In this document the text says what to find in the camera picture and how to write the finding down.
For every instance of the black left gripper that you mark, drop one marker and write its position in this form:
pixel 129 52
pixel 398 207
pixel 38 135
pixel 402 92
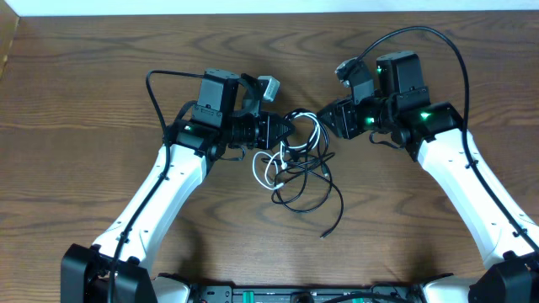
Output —
pixel 264 131

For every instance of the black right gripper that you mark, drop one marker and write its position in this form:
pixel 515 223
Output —
pixel 345 124

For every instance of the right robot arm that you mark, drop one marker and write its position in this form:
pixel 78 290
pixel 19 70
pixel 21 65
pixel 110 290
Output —
pixel 434 137

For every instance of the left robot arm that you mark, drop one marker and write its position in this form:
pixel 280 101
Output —
pixel 226 114

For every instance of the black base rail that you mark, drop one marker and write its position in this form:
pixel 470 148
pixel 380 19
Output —
pixel 223 293

